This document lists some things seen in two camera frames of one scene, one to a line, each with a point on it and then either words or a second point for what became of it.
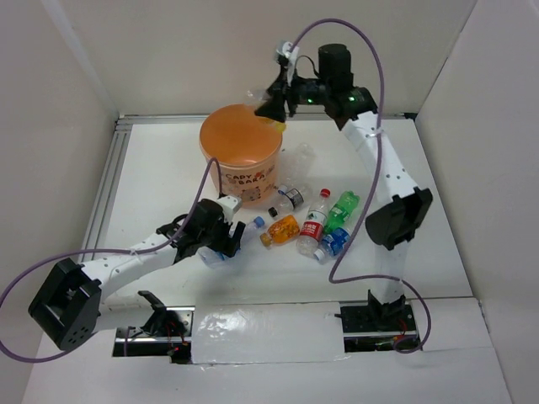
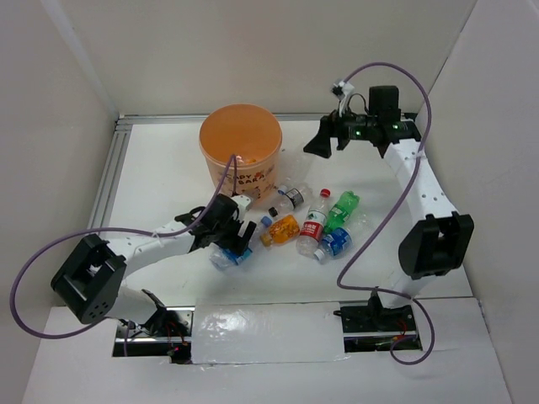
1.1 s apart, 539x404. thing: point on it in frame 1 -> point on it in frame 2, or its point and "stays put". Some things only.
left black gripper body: [221, 230] stays put
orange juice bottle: [280, 231] stays put
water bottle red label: [312, 231] stays put
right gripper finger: [273, 108] -> [321, 144]
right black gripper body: [309, 91] -> [353, 127]
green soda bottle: [345, 205] stays put
